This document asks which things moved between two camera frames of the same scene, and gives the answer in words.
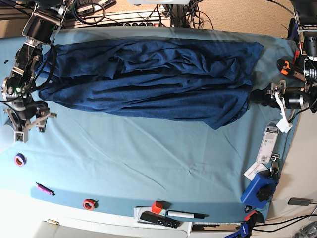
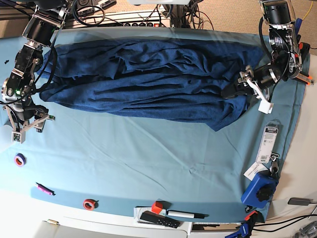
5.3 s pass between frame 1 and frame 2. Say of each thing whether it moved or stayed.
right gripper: moved
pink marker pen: stayed
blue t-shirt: stayed
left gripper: stayed
